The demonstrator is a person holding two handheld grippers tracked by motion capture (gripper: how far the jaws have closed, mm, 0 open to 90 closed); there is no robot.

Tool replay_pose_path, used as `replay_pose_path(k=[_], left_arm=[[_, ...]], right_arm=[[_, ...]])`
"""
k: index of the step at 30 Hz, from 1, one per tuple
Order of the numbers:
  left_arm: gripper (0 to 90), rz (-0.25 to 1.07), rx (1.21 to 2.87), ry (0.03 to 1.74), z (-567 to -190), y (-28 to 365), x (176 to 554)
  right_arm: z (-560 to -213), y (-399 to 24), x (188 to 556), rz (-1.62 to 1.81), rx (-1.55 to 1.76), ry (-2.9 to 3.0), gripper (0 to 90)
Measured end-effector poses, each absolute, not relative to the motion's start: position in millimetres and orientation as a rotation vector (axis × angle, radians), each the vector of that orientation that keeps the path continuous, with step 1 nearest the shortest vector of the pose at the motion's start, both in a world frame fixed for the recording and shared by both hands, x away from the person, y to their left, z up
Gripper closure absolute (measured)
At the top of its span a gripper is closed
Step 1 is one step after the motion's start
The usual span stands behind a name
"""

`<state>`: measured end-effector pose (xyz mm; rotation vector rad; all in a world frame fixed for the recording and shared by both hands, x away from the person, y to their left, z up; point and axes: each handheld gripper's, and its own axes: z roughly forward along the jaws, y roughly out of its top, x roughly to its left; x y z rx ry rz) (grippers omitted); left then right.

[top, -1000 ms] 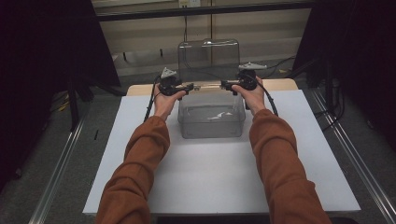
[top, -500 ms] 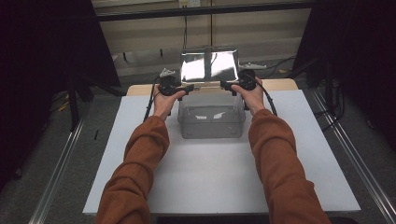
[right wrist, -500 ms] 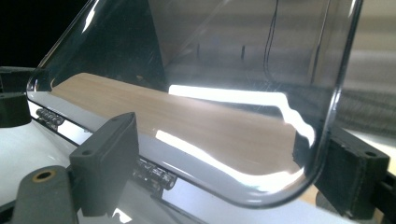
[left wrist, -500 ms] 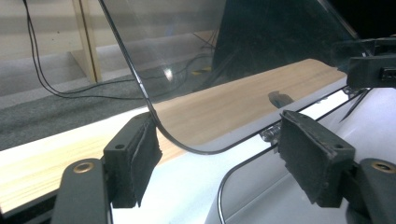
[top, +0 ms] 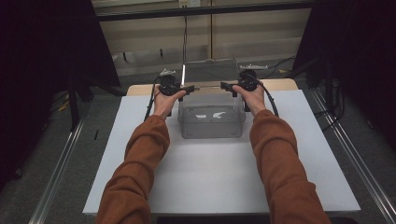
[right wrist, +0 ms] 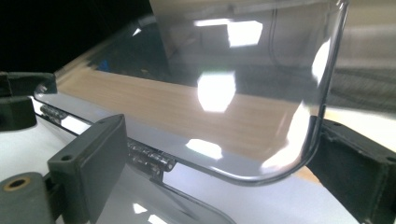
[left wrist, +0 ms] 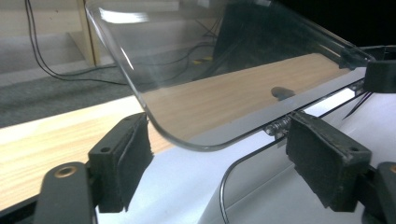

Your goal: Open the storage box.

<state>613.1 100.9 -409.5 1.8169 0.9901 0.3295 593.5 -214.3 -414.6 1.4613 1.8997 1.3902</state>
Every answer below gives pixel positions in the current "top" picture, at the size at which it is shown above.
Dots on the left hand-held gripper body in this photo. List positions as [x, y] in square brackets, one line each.
[168, 84]

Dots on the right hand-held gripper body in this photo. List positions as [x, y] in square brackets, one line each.
[249, 81]

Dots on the clear plastic box lid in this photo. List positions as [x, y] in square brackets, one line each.
[210, 71]

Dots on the clear plastic storage box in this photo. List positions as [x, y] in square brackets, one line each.
[211, 124]

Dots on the person's right hand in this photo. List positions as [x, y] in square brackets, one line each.
[253, 101]

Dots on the person's left hand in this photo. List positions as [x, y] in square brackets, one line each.
[165, 104]

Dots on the black horizontal bar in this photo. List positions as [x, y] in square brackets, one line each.
[202, 11]

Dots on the small black floor marker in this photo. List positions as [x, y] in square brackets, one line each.
[96, 134]

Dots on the white table mat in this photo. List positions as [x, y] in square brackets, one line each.
[211, 180]

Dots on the black metal stand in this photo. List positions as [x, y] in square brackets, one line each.
[74, 105]

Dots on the dark curtain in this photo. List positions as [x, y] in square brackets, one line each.
[361, 62]
[40, 77]

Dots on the white wall socket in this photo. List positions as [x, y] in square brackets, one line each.
[189, 3]

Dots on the metal floor rail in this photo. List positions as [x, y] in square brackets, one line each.
[57, 174]
[358, 155]

